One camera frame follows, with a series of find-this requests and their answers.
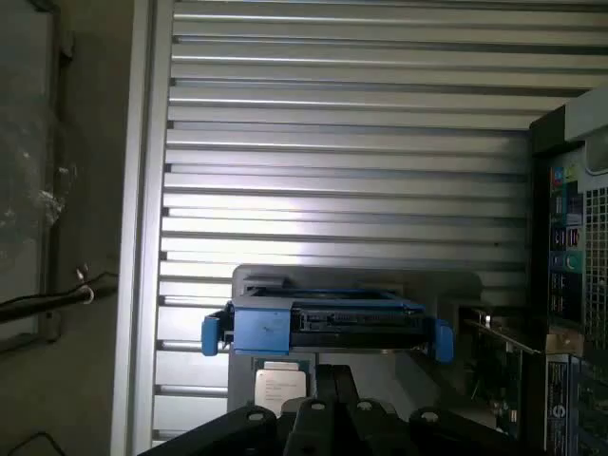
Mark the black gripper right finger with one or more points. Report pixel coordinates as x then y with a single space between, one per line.
361 423

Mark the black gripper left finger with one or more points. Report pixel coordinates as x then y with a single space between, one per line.
311 423

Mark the silver CPU chip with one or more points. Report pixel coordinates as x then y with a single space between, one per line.
279 387

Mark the grey parts rack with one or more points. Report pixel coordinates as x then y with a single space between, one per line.
427 380

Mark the green graphics card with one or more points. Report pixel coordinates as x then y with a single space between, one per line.
499 380

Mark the black PC case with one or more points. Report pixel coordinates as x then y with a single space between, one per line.
570 285

